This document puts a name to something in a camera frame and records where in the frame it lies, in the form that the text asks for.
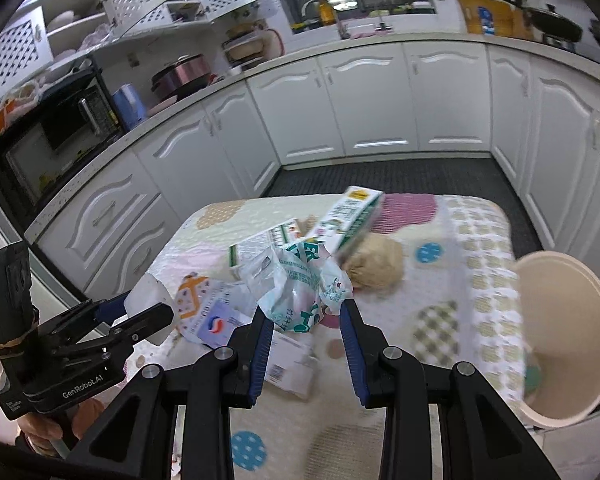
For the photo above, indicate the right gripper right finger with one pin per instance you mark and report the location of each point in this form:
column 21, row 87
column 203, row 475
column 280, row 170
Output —
column 385, row 376

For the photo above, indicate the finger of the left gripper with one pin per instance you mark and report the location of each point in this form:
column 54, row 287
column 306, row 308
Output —
column 153, row 324
column 105, row 311

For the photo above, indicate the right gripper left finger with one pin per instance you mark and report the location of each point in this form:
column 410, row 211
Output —
column 225, row 378

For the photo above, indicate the orange white snack bag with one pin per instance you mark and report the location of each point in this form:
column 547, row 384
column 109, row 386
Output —
column 205, row 310

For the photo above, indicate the green white plastic wrapper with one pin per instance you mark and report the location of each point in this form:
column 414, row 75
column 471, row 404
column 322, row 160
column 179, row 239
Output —
column 297, row 285

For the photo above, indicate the beige round trash bin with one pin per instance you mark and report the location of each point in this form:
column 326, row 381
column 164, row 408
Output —
column 560, row 308

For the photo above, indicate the white lower kitchen cabinets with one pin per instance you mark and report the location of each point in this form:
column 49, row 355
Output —
column 535, row 108

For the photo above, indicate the person's left hand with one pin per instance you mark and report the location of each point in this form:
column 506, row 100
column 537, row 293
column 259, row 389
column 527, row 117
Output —
column 40, row 431

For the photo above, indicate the white paper receipt box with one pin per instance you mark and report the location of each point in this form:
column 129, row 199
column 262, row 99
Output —
column 292, row 364

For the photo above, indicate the white green medicine box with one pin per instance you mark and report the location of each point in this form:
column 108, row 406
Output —
column 276, row 236

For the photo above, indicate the green white milk carton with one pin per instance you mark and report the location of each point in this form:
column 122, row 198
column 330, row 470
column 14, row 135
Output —
column 349, row 219

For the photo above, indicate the black microwave oven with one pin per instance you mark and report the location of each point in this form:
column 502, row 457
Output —
column 43, row 149

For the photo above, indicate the blue plastic container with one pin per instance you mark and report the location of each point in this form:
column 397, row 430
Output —
column 130, row 107

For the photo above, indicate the pink black rice cooker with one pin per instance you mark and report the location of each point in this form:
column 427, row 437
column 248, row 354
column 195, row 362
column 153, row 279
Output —
column 183, row 77

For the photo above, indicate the white perforated shelf rack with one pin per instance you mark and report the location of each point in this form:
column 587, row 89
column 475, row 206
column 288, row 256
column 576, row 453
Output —
column 40, row 32

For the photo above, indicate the yellow oil bottle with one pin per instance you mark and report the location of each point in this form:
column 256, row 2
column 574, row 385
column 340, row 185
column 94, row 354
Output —
column 326, row 12

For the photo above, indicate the wooden cutting board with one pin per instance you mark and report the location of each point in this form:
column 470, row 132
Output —
column 495, row 18

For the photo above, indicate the black frying pan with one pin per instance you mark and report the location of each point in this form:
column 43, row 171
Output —
column 549, row 23

